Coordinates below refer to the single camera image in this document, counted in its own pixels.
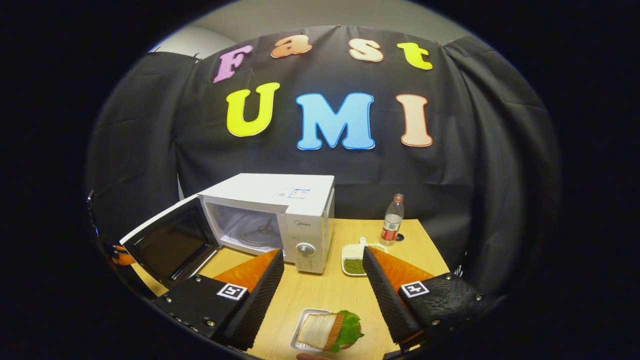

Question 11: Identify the clear plastic water bottle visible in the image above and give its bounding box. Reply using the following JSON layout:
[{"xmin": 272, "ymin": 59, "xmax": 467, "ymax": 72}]
[{"xmin": 380, "ymin": 193, "xmax": 405, "ymax": 247}]

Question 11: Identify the small metal tray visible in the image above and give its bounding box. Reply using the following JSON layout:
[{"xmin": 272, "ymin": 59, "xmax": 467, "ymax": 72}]
[{"xmin": 290, "ymin": 308, "xmax": 351, "ymax": 353}]

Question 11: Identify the black backdrop cloth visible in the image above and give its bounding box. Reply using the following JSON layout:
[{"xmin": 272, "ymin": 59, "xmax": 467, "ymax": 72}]
[{"xmin": 87, "ymin": 25, "xmax": 561, "ymax": 296}]

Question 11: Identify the sandwich with green lettuce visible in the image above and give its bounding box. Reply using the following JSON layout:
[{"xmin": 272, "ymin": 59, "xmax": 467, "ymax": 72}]
[{"xmin": 296, "ymin": 310, "xmax": 365, "ymax": 353}]

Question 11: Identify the white divided dish of beans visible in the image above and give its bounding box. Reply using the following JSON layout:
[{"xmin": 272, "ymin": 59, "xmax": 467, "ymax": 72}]
[{"xmin": 341, "ymin": 237, "xmax": 388, "ymax": 277}]

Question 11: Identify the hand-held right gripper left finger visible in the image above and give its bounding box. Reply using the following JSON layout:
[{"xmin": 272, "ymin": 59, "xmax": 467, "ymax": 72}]
[{"xmin": 152, "ymin": 248, "xmax": 285, "ymax": 352}]

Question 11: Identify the white microwave oven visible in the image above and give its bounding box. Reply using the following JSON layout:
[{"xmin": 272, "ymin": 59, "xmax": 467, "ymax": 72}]
[{"xmin": 120, "ymin": 173, "xmax": 336, "ymax": 290}]

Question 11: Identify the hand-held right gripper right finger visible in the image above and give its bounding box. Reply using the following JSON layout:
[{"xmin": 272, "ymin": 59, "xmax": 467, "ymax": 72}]
[{"xmin": 362, "ymin": 246, "xmax": 501, "ymax": 351}]

